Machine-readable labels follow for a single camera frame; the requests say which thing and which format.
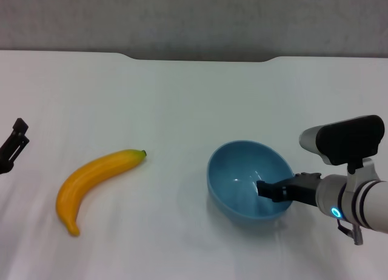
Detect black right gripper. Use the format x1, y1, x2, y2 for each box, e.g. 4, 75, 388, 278
256, 172, 323, 207

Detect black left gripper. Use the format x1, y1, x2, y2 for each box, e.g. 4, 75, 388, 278
0, 118, 31, 175

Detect blue plastic bowl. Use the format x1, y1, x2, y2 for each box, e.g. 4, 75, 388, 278
207, 140, 296, 224

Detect yellow plastic banana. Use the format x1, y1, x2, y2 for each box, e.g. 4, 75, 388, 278
56, 148, 148, 237

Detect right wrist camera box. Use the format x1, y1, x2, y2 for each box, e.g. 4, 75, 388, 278
299, 115, 386, 175

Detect right arm cable connector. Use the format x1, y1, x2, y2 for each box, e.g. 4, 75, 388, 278
336, 219, 364, 246

